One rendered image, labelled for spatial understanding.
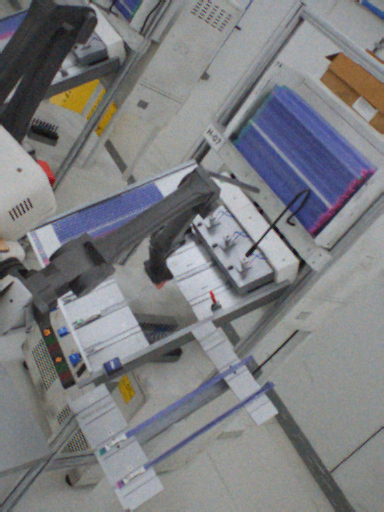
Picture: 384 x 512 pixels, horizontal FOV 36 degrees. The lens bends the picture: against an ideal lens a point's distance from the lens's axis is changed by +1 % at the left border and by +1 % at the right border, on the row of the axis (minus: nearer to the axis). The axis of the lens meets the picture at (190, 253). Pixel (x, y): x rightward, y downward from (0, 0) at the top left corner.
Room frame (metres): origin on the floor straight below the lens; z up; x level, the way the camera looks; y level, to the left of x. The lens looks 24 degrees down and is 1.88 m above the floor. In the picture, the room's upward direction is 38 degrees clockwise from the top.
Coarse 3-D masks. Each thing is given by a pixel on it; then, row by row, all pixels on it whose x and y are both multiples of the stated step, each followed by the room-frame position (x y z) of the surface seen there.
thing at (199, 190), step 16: (192, 176) 1.28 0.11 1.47; (208, 176) 1.31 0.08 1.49; (176, 192) 1.24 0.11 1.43; (192, 192) 1.26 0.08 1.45; (208, 192) 1.28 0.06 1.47; (160, 208) 1.19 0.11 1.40; (176, 208) 1.22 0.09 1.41; (128, 224) 1.14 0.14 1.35; (144, 224) 1.15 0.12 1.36; (160, 224) 1.18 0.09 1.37; (80, 240) 1.07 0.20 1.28; (96, 240) 1.08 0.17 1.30; (112, 240) 1.10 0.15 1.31; (128, 240) 1.12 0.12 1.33; (96, 256) 1.09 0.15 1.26; (112, 256) 1.08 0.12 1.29; (96, 272) 1.03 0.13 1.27; (112, 272) 1.07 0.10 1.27; (80, 288) 1.01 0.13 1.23
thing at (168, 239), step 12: (216, 204) 1.35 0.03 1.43; (180, 216) 1.43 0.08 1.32; (192, 216) 1.40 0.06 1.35; (204, 216) 1.37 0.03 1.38; (168, 228) 1.50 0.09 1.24; (180, 228) 1.46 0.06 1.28; (156, 240) 1.58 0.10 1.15; (168, 240) 1.54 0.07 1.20; (180, 240) 1.59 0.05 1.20; (168, 252) 1.59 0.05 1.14
